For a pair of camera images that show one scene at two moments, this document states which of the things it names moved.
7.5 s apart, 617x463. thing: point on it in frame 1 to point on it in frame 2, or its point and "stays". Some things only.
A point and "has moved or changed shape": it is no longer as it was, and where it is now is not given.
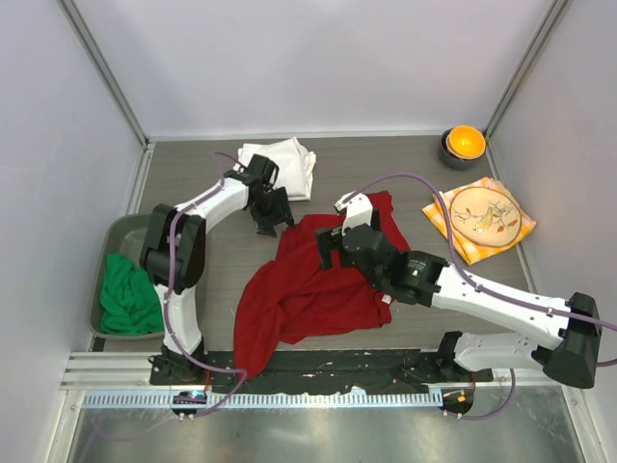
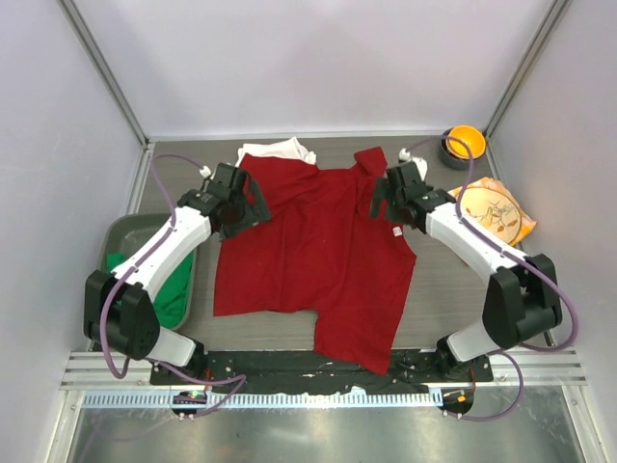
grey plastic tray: (121, 234) stays
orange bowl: (466, 142) stays
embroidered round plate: (486, 216) stays
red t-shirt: (287, 295) has moved or changed shape
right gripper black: (330, 240) to (383, 190)
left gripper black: (282, 214) to (254, 212)
